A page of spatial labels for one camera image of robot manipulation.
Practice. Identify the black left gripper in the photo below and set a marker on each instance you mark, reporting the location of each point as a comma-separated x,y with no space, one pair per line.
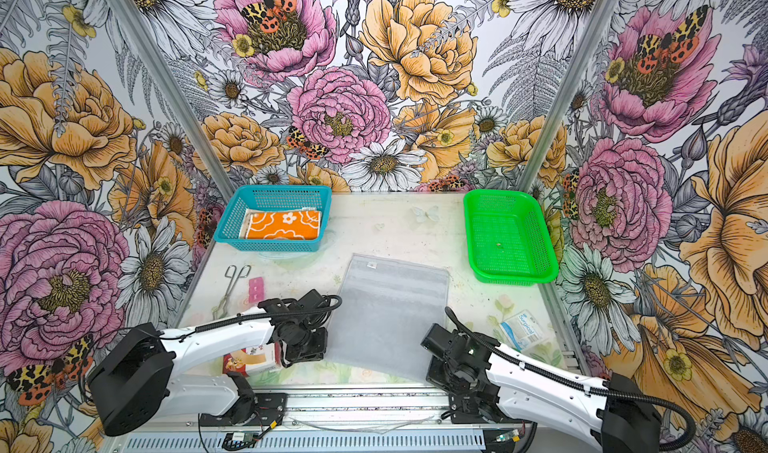
314,354

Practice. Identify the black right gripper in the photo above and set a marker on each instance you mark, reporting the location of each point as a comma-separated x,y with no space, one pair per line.
434,378

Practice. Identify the grey cloth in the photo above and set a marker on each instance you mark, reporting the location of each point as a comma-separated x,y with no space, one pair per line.
388,306

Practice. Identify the orange white towel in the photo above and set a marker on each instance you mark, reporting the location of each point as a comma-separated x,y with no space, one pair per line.
301,224

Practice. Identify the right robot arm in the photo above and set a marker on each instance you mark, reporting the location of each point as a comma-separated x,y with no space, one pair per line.
489,383

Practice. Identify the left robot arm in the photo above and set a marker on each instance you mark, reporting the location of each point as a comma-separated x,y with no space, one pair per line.
148,374

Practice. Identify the bandage box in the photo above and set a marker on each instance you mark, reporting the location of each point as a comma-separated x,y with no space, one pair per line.
253,360

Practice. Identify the pink small eraser block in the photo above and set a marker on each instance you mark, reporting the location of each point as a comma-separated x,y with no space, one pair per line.
256,290

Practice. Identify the small green circuit board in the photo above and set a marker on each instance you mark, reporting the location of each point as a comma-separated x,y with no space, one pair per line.
238,439

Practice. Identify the green plastic basket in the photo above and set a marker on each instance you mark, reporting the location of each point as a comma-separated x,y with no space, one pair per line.
507,238

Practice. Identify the teal plastic basket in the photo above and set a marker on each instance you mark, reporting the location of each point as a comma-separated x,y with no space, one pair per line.
272,198

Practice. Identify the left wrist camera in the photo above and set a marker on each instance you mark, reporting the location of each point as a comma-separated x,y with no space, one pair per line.
307,305

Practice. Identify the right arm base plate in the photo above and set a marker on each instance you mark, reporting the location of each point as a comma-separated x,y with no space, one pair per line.
472,408

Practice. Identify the aluminium front rail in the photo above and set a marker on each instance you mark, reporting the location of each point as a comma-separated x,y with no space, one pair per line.
360,408

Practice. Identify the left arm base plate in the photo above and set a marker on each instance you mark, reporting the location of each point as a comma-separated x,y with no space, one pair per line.
259,409

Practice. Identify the left aluminium frame post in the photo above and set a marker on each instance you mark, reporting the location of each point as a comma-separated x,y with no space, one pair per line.
152,57

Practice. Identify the aluminium frame post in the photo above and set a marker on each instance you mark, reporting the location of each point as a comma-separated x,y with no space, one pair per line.
152,57
583,54

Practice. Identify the right aluminium frame post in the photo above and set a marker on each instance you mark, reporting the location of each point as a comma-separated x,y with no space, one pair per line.
583,54

